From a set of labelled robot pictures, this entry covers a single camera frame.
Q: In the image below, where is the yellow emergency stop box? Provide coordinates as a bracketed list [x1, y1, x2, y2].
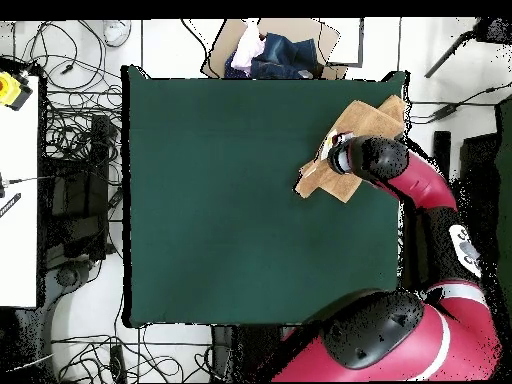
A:
[0, 70, 34, 112]

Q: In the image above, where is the black robot pedestal with handle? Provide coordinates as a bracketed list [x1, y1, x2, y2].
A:
[210, 324, 293, 383]

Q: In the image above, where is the white shoe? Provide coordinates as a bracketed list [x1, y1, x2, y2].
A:
[102, 19, 132, 48]

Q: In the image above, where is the dark green table cloth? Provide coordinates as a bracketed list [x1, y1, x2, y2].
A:
[121, 65, 410, 328]

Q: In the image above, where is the blue denim garment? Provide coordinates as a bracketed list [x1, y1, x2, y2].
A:
[223, 33, 322, 80]

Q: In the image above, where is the black cable tangle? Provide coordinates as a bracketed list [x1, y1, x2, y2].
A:
[51, 327, 213, 383]
[21, 19, 124, 259]

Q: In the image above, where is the white side table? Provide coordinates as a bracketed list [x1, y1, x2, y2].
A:
[0, 75, 41, 309]

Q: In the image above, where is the black stand frame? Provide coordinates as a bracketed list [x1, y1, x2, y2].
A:
[46, 114, 114, 263]

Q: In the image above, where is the black power strip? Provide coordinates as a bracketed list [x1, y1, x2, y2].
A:
[109, 344, 128, 384]

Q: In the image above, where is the pink garment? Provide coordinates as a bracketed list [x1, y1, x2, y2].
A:
[230, 18, 266, 76]

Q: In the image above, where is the brown cardboard box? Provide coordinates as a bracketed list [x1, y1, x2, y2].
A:
[200, 17, 350, 80]

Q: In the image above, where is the black chair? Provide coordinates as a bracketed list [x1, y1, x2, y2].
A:
[432, 130, 502, 241]

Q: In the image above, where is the orange-brown terry towel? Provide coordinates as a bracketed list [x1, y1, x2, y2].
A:
[294, 94, 407, 204]

